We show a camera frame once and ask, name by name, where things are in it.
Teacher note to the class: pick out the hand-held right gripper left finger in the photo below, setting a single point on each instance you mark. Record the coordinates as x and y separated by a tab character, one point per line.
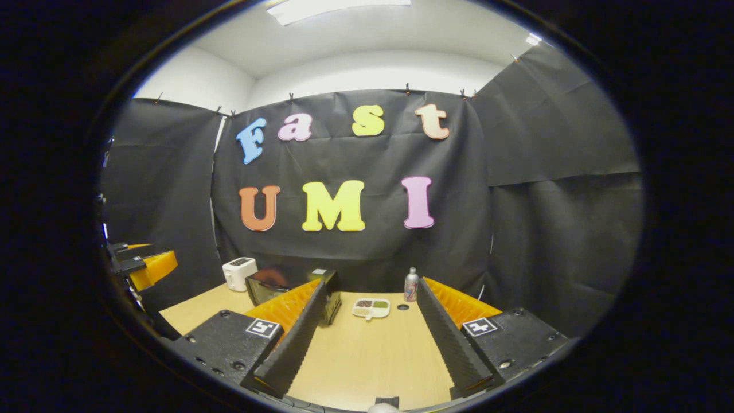
295	344

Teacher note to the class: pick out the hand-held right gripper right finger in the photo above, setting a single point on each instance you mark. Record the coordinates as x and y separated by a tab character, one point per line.
453	350

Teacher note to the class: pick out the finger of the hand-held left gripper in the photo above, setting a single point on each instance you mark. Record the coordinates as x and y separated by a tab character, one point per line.
117	248
155	268

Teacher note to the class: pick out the black electric oven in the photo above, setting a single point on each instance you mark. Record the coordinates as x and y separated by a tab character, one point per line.
266	289

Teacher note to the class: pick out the silver spray bottle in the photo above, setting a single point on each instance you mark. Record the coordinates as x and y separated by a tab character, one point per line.
411	287

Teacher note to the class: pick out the white toaster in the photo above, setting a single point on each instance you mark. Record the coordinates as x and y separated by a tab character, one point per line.
238	275

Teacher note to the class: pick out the white divided snack tray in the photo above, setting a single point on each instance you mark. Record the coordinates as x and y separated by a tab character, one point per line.
371	308

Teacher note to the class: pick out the black backdrop cloth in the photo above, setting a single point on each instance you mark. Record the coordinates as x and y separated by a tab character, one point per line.
373	246

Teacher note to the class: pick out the ceiling light panel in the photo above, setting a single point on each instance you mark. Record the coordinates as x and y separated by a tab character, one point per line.
338	8

